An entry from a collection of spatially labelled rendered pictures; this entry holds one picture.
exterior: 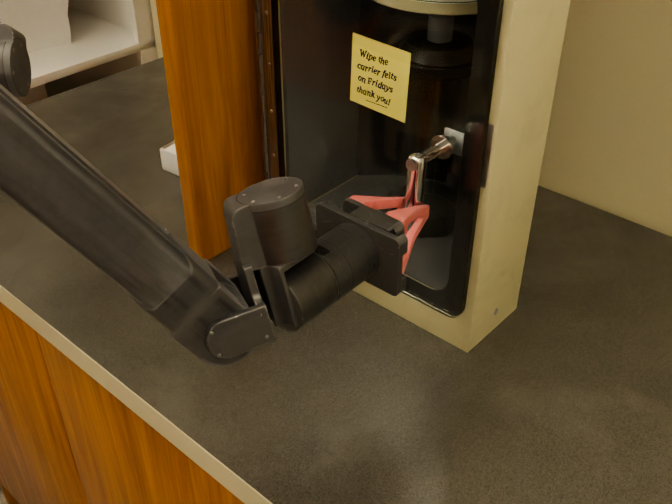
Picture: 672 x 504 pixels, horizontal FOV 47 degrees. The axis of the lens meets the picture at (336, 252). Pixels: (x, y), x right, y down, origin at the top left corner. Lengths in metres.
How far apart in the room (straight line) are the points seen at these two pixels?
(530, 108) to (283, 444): 0.43
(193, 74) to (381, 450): 0.48
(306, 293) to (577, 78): 0.67
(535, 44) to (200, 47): 0.39
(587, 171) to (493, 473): 0.59
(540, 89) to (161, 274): 0.42
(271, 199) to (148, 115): 0.88
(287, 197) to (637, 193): 0.72
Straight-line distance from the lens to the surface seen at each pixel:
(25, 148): 0.59
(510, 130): 0.80
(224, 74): 0.99
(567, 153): 1.27
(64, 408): 1.27
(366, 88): 0.84
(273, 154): 0.99
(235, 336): 0.65
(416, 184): 0.77
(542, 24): 0.78
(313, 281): 0.67
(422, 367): 0.91
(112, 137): 1.43
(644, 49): 1.16
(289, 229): 0.64
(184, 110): 0.96
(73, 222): 0.61
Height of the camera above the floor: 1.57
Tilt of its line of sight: 36 degrees down
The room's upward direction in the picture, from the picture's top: straight up
